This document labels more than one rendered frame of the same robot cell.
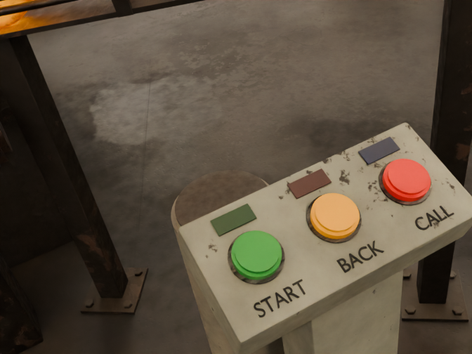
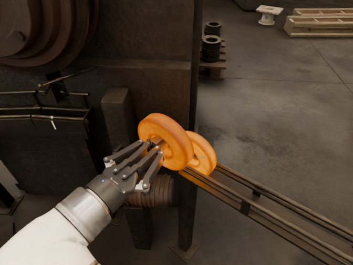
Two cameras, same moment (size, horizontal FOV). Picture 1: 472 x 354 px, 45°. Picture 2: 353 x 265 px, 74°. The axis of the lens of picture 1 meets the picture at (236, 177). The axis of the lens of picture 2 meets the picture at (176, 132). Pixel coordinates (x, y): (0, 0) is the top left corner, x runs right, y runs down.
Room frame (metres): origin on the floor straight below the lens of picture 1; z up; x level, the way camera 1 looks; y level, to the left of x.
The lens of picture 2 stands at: (0.37, 0.13, 1.23)
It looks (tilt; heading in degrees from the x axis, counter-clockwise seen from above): 43 degrees down; 26
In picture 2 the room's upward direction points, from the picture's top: straight up
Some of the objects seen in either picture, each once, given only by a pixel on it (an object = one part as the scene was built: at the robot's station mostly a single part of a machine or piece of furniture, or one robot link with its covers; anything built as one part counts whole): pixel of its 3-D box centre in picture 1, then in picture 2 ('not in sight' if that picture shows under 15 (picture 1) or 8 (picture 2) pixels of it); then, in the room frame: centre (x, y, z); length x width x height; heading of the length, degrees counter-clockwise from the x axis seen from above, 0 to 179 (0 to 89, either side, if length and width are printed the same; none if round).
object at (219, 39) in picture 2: not in sight; (172, 40); (2.69, 1.33, 0.22); 1.20 x 0.81 x 0.44; 109
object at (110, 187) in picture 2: not in sight; (115, 184); (0.56, 0.36, 0.84); 0.09 x 0.08 x 0.07; 169
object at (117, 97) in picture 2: not in sight; (121, 120); (0.87, 0.61, 0.68); 0.11 x 0.08 x 0.24; 21
